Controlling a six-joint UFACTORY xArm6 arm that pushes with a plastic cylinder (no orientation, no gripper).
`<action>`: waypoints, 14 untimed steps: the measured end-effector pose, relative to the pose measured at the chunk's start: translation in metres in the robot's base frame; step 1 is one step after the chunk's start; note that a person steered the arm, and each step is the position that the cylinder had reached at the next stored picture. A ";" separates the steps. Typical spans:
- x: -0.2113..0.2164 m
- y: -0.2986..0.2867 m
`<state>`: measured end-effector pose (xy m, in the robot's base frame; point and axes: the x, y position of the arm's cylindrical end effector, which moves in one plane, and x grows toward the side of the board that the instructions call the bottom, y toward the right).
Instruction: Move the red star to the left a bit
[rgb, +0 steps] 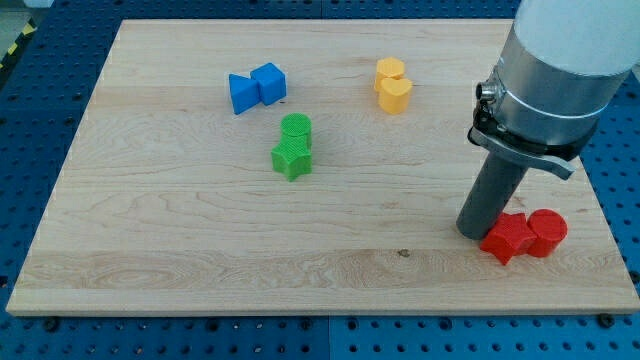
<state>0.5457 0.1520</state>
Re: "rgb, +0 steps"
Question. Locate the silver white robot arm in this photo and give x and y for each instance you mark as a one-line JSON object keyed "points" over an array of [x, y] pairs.
{"points": [[561, 64]]}

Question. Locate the green star block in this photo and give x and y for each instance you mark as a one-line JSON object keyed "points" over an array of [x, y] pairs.
{"points": [[292, 157]]}

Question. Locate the yellow heart block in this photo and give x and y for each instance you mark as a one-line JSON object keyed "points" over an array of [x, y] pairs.
{"points": [[394, 95]]}

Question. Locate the red cylinder block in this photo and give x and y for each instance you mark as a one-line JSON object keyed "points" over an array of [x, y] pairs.
{"points": [[550, 229]]}

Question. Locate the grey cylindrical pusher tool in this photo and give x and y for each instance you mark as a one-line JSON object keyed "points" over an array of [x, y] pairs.
{"points": [[495, 184]]}

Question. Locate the blue cube block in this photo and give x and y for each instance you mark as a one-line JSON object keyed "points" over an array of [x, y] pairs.
{"points": [[271, 83]]}

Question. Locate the red star block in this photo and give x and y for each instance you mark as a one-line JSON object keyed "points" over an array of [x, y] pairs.
{"points": [[509, 237]]}

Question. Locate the wooden board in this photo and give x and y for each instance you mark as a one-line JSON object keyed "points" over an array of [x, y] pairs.
{"points": [[167, 203]]}

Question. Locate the blue triangle block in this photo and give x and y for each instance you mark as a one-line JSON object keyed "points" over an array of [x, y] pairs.
{"points": [[244, 93]]}

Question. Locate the green cylinder block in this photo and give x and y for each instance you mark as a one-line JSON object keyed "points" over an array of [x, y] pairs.
{"points": [[295, 125]]}

